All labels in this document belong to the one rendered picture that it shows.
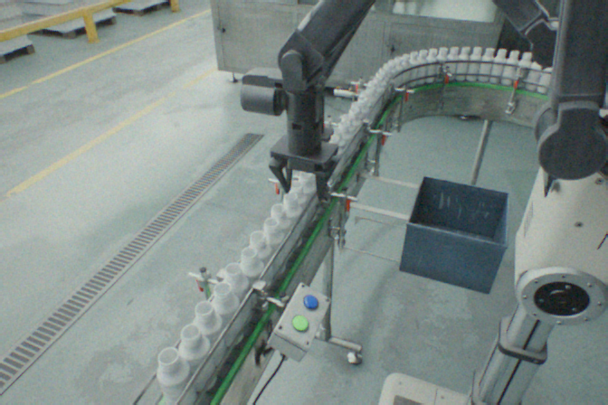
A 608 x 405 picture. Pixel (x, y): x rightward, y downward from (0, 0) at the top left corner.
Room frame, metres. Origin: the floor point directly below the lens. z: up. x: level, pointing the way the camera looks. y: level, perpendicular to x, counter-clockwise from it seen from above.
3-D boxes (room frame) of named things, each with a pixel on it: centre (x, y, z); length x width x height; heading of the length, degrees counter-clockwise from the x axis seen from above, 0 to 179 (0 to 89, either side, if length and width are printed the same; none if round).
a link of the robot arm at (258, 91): (0.66, 0.04, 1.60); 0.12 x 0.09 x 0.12; 69
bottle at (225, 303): (0.63, 0.17, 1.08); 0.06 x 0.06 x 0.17
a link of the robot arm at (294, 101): (0.65, 0.01, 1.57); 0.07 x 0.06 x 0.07; 69
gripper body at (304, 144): (0.65, 0.00, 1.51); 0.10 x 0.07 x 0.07; 68
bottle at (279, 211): (0.91, 0.07, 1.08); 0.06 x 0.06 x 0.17
